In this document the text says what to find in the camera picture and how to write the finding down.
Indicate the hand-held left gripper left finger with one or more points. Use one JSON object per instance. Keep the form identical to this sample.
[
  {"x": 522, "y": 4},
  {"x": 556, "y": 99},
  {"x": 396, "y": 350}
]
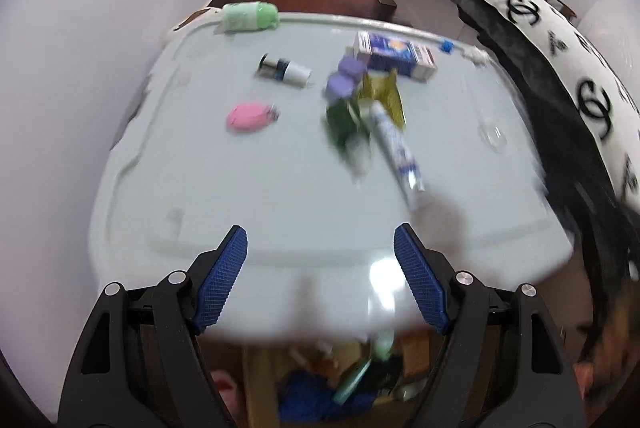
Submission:
[{"x": 222, "y": 278}]

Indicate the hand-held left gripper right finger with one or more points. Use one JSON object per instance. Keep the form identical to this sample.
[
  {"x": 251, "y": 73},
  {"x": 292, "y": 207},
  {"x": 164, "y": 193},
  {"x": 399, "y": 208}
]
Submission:
[{"x": 420, "y": 278}]

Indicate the blue cloth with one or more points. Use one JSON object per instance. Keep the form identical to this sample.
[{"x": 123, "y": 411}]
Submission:
[{"x": 305, "y": 390}]

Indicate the pink slipper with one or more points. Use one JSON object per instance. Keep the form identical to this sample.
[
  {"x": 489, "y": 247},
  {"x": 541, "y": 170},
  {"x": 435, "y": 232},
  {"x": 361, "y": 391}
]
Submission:
[{"x": 222, "y": 388}]

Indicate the white printed tube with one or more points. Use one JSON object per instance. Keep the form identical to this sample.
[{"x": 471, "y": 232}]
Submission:
[{"x": 397, "y": 147}]

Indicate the pink round nail clipper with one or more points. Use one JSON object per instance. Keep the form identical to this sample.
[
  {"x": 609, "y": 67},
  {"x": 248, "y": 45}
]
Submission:
[{"x": 247, "y": 116}]

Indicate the yellow foil wrapper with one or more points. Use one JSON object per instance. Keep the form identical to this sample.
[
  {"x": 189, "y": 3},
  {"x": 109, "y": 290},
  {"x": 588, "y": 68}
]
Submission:
[{"x": 387, "y": 100}]

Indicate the dark grey blanket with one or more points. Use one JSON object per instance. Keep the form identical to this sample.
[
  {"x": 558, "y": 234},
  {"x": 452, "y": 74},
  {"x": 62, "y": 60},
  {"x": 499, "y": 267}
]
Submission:
[{"x": 565, "y": 147}]

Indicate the purple hinged case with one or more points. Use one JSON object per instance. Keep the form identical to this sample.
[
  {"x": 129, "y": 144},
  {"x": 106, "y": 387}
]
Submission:
[{"x": 345, "y": 76}]

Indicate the dark dropper bottle white cap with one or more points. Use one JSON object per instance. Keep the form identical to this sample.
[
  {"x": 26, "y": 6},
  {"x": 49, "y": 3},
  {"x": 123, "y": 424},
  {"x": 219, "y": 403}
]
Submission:
[{"x": 284, "y": 68}]

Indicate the blue medicine box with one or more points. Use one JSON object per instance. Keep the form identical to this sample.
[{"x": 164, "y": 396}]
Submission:
[{"x": 395, "y": 55}]

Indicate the crumpled white tissue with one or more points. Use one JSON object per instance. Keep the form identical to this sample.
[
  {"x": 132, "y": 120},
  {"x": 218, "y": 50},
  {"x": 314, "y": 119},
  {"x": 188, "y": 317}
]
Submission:
[{"x": 477, "y": 55}]

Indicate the blue clip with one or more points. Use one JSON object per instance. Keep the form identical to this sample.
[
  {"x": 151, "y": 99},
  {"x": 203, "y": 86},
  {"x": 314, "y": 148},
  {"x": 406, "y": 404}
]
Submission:
[{"x": 446, "y": 46}]

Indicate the green lotion bottle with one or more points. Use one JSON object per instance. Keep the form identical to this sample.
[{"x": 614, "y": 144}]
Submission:
[{"x": 249, "y": 16}]

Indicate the wooden chair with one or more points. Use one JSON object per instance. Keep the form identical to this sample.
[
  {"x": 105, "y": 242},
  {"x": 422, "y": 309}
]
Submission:
[{"x": 556, "y": 1}]

